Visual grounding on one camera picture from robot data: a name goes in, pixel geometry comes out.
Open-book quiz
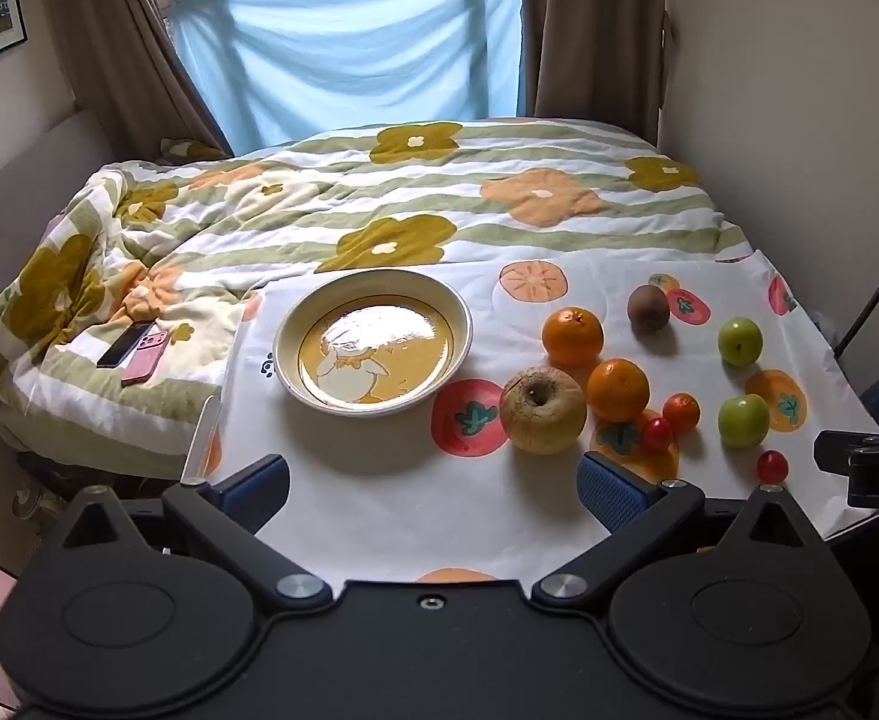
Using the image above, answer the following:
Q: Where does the black phone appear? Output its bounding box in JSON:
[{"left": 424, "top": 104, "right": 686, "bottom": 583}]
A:
[{"left": 96, "top": 320, "right": 157, "bottom": 370}]

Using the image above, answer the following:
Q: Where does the yellow duck print plate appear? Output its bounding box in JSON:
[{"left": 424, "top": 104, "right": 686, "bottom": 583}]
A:
[{"left": 272, "top": 268, "right": 474, "bottom": 419}]

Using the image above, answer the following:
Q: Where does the green plum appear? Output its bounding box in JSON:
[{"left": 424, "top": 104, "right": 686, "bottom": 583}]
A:
[{"left": 717, "top": 394, "right": 771, "bottom": 449}]

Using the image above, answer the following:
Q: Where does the black cable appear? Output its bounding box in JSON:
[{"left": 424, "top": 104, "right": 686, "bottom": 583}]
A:
[{"left": 831, "top": 212, "right": 879, "bottom": 353}]

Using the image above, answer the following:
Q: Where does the wrinkled yellow apple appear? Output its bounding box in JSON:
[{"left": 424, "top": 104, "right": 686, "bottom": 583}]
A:
[{"left": 499, "top": 365, "right": 587, "bottom": 455}]

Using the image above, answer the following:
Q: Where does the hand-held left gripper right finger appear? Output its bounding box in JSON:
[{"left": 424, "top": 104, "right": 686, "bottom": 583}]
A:
[{"left": 532, "top": 451, "right": 823, "bottom": 617}]

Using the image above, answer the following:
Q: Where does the white persimmon print tablecloth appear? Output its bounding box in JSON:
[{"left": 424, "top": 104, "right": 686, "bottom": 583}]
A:
[{"left": 180, "top": 247, "right": 879, "bottom": 586}]

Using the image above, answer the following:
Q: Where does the floral pillow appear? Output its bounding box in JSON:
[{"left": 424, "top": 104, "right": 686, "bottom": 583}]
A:
[{"left": 158, "top": 136, "right": 232, "bottom": 163}]

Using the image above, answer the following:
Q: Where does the green apple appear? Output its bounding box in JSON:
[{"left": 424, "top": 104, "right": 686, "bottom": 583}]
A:
[{"left": 718, "top": 317, "right": 764, "bottom": 368}]

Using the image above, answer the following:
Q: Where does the light blue window cloth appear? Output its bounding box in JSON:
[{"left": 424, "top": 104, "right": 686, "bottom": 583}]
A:
[{"left": 173, "top": 0, "right": 524, "bottom": 155}]

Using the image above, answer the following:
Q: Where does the small tangerine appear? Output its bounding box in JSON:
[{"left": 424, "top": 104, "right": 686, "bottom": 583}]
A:
[{"left": 662, "top": 392, "right": 702, "bottom": 434}]

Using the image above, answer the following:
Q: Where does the floral striped blanket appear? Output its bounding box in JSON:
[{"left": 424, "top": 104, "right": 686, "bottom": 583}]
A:
[{"left": 0, "top": 118, "right": 755, "bottom": 477}]

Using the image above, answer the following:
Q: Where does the orange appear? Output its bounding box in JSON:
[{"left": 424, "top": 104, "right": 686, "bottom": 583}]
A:
[
  {"left": 586, "top": 358, "right": 651, "bottom": 422},
  {"left": 542, "top": 306, "right": 605, "bottom": 367}
]

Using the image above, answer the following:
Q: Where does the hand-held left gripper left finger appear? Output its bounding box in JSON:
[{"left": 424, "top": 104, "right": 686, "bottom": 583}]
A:
[{"left": 59, "top": 454, "right": 335, "bottom": 617}]

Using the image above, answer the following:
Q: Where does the pink phone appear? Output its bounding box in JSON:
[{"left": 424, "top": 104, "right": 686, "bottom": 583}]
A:
[{"left": 121, "top": 330, "right": 170, "bottom": 387}]

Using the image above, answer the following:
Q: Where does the brown kiwi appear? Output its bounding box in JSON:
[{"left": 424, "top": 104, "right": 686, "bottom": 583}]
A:
[{"left": 626, "top": 283, "right": 671, "bottom": 335}]

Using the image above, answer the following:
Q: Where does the brown curtain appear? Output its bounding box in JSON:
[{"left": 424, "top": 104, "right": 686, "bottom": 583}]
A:
[
  {"left": 34, "top": 0, "right": 234, "bottom": 158},
  {"left": 518, "top": 0, "right": 673, "bottom": 151}
]

